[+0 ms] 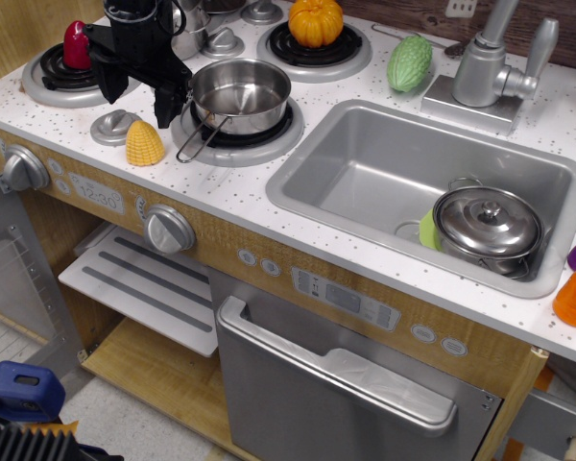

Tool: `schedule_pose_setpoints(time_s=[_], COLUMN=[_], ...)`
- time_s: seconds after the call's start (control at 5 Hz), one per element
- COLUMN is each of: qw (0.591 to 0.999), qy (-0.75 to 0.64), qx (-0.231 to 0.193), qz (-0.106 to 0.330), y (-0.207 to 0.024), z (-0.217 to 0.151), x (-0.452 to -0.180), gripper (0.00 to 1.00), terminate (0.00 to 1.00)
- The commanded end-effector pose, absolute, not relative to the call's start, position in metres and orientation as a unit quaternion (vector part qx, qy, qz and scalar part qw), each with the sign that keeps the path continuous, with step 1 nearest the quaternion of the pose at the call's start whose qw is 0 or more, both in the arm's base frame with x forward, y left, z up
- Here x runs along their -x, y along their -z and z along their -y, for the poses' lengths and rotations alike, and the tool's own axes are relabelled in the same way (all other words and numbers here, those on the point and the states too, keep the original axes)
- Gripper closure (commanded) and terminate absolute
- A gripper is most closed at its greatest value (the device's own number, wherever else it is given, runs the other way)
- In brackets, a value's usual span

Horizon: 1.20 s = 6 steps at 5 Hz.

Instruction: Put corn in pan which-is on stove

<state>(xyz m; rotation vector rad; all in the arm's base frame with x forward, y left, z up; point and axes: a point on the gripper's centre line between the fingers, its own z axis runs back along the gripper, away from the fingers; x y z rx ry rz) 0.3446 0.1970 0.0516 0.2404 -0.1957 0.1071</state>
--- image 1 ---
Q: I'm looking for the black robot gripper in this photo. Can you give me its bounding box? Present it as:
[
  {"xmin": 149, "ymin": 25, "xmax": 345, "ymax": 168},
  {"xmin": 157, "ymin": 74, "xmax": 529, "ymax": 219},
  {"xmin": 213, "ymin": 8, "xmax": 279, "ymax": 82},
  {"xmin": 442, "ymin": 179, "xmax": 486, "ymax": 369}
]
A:
[{"xmin": 84, "ymin": 1, "xmax": 192, "ymax": 129}]

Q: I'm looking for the silver stove top knob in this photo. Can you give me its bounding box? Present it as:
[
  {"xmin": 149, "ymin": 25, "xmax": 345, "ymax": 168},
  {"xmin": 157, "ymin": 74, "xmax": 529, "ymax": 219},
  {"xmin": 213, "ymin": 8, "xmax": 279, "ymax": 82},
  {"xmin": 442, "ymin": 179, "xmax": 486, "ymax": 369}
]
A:
[{"xmin": 90, "ymin": 109, "xmax": 141, "ymax": 146}]

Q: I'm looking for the silver stove knob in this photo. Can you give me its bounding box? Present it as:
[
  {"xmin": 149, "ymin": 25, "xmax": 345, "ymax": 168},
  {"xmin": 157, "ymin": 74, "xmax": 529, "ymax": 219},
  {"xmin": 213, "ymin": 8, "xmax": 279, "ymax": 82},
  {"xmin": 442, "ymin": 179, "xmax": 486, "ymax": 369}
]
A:
[
  {"xmin": 241, "ymin": 0, "xmax": 283, "ymax": 25},
  {"xmin": 90, "ymin": 109, "xmax": 141, "ymax": 146},
  {"xmin": 202, "ymin": 27, "xmax": 245, "ymax": 60}
]

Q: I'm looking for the yellow toy corn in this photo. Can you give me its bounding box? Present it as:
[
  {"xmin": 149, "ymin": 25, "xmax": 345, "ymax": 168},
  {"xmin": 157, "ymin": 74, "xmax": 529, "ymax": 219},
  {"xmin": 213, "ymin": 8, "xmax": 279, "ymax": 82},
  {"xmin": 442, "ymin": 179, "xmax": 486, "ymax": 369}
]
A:
[{"xmin": 126, "ymin": 120, "xmax": 165, "ymax": 166}]

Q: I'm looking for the silver centre stove knob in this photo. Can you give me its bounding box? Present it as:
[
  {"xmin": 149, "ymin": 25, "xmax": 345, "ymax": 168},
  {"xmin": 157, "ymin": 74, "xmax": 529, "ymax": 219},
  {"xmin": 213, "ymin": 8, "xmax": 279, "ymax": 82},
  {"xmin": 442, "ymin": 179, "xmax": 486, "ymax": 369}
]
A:
[{"xmin": 202, "ymin": 27, "xmax": 245, "ymax": 60}]

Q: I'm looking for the front left stove burner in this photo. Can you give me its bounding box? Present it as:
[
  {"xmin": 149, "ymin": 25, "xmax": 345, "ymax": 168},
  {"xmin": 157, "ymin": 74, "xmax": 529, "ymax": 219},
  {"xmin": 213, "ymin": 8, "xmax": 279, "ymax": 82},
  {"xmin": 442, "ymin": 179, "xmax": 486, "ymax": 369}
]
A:
[{"xmin": 21, "ymin": 42, "xmax": 142, "ymax": 109}]

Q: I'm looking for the stove burner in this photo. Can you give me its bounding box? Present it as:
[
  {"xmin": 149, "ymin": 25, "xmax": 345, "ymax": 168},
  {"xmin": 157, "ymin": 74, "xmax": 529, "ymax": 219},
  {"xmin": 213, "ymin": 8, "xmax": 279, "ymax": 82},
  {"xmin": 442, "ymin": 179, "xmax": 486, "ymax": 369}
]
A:
[
  {"xmin": 21, "ymin": 42, "xmax": 142, "ymax": 109},
  {"xmin": 170, "ymin": 98, "xmax": 304, "ymax": 167},
  {"xmin": 256, "ymin": 21, "xmax": 372, "ymax": 84}
]

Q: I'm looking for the small steel frying pan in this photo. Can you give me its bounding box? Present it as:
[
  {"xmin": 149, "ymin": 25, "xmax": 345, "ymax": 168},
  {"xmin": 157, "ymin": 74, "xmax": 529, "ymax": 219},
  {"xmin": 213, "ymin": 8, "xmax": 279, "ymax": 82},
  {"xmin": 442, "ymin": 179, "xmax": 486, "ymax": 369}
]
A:
[{"xmin": 176, "ymin": 58, "xmax": 292, "ymax": 163}]

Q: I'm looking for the front right stove burner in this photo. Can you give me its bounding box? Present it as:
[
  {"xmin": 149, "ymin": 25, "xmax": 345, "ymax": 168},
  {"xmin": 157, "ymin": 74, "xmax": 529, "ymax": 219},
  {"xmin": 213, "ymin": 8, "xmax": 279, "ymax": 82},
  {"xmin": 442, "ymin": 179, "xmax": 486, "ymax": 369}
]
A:
[{"xmin": 170, "ymin": 98, "xmax": 304, "ymax": 167}]

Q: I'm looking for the back right stove burner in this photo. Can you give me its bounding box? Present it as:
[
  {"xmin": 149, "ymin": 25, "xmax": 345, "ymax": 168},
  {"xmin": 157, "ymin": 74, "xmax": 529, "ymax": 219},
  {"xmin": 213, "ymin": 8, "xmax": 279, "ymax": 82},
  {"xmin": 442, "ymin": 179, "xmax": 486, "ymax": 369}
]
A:
[{"xmin": 256, "ymin": 21, "xmax": 372, "ymax": 84}]

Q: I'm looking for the silver back stove knob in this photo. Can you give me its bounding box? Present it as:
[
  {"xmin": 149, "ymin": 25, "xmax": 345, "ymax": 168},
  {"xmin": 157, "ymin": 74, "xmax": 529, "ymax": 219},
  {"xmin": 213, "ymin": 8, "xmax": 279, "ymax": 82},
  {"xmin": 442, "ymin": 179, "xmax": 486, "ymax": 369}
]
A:
[{"xmin": 241, "ymin": 0, "xmax": 283, "ymax": 25}]

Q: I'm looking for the steel kettle pot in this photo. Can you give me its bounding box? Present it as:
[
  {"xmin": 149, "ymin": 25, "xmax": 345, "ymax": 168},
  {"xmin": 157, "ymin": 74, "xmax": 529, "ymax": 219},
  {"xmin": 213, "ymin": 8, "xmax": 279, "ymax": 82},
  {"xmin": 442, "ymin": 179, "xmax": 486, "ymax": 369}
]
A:
[{"xmin": 172, "ymin": 1, "xmax": 210, "ymax": 61}]

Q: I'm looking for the red toy pepper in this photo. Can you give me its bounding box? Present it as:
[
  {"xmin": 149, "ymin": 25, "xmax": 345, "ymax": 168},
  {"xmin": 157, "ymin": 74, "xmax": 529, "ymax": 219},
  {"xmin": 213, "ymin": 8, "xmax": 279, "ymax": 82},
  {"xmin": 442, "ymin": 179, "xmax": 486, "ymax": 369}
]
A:
[{"xmin": 62, "ymin": 20, "xmax": 91, "ymax": 71}]

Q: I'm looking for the digital clock panel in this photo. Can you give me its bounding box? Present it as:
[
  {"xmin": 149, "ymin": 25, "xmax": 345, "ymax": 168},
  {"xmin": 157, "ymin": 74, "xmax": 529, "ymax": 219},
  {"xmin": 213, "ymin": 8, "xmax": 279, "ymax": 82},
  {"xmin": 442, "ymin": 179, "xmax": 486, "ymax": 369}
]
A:
[{"xmin": 68, "ymin": 172, "xmax": 125, "ymax": 215}]

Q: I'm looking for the right silver oven dial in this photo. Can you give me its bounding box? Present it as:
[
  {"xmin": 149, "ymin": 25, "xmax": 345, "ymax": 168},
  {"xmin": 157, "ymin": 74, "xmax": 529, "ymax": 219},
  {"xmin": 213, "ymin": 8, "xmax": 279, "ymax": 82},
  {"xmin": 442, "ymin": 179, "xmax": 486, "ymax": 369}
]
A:
[{"xmin": 143, "ymin": 204, "xmax": 196, "ymax": 255}]

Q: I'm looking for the silver oven dial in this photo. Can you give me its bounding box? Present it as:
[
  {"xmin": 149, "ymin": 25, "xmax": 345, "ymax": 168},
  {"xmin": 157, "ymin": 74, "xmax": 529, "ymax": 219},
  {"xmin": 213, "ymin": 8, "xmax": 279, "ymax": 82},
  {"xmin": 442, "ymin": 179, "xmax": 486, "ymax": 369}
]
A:
[
  {"xmin": 143, "ymin": 204, "xmax": 196, "ymax": 255},
  {"xmin": 2, "ymin": 144, "xmax": 50, "ymax": 191}
]

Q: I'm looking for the left silver oven dial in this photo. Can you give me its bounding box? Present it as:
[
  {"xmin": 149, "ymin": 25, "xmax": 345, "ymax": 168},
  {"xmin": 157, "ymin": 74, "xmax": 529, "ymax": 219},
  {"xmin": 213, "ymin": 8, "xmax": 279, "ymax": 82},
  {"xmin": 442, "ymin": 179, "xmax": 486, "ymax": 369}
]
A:
[{"xmin": 2, "ymin": 144, "xmax": 50, "ymax": 191}]

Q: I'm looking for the orange toy pumpkin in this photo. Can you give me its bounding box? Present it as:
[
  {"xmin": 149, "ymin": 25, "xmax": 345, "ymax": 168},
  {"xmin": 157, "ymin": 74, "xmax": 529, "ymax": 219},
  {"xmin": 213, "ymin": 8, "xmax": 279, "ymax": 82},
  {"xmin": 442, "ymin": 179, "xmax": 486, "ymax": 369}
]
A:
[{"xmin": 288, "ymin": 0, "xmax": 344, "ymax": 48}]

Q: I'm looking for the white oven shelf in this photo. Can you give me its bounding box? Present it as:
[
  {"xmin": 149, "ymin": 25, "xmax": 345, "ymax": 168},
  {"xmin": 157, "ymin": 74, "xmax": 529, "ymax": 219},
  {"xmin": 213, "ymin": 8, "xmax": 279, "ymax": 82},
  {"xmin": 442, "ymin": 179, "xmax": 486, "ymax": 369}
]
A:
[{"xmin": 59, "ymin": 225, "xmax": 218, "ymax": 357}]

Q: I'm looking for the grey toy sink basin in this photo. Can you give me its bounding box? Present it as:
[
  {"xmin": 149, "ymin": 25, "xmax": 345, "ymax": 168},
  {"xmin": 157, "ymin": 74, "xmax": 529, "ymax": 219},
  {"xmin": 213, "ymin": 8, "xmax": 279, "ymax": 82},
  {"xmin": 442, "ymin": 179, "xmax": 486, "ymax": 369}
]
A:
[{"xmin": 266, "ymin": 100, "xmax": 576, "ymax": 299}]

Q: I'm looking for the open oven door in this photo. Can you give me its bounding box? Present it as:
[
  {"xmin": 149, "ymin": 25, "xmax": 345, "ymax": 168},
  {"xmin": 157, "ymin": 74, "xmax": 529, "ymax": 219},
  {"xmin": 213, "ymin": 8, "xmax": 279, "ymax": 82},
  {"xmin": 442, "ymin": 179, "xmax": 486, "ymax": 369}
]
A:
[{"xmin": 0, "ymin": 179, "xmax": 84, "ymax": 377}]

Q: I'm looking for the green toy bitter gourd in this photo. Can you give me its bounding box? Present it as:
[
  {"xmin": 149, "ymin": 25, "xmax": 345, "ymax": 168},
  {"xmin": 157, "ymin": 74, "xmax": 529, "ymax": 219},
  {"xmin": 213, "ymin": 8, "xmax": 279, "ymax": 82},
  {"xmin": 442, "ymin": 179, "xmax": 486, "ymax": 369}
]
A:
[{"xmin": 387, "ymin": 36, "xmax": 433, "ymax": 92}]

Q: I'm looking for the dishwasher control panel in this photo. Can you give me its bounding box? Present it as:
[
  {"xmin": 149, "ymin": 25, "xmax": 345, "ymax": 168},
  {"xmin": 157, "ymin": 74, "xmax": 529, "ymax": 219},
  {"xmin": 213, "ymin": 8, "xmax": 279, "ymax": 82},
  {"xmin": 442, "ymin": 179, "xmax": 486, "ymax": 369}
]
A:
[{"xmin": 291, "ymin": 267, "xmax": 401, "ymax": 331}]

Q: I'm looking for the green sponge cloth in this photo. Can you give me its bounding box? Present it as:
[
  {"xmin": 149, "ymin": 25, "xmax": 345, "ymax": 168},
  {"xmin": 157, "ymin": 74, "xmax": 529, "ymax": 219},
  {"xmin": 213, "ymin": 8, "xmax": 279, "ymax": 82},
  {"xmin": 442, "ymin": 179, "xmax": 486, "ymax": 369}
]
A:
[{"xmin": 419, "ymin": 209, "xmax": 441, "ymax": 251}]

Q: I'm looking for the blue clamp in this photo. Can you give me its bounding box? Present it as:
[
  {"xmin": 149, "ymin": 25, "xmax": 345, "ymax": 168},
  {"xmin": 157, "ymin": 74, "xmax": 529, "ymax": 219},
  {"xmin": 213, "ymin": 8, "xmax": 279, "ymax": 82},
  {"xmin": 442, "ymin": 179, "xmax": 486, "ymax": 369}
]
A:
[{"xmin": 0, "ymin": 361, "xmax": 66, "ymax": 424}]

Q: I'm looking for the grey dishwasher door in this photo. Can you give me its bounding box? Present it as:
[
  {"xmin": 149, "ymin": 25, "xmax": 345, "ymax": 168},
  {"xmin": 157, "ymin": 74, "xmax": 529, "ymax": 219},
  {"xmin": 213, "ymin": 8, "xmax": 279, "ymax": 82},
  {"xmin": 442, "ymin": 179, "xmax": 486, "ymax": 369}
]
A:
[{"xmin": 210, "ymin": 271, "xmax": 501, "ymax": 460}]

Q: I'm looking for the silver toy faucet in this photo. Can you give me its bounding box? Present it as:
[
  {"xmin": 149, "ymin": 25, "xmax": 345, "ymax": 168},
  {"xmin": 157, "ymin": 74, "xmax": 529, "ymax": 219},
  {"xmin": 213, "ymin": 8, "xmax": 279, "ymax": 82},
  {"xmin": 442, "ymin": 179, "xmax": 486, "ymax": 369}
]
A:
[{"xmin": 420, "ymin": 1, "xmax": 559, "ymax": 135}]

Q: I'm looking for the steel pot with lid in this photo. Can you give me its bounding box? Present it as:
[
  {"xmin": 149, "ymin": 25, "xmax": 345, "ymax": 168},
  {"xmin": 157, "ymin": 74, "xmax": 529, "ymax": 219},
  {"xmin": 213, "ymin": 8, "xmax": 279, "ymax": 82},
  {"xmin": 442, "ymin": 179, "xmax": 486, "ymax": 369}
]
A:
[{"xmin": 432, "ymin": 177, "xmax": 545, "ymax": 279}]

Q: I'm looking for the white wall outlet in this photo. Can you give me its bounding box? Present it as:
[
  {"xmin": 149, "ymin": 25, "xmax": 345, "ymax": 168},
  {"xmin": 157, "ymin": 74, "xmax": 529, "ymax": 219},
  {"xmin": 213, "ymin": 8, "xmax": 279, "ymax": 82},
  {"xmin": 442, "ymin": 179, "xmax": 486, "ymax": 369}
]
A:
[{"xmin": 444, "ymin": 0, "xmax": 477, "ymax": 18}]

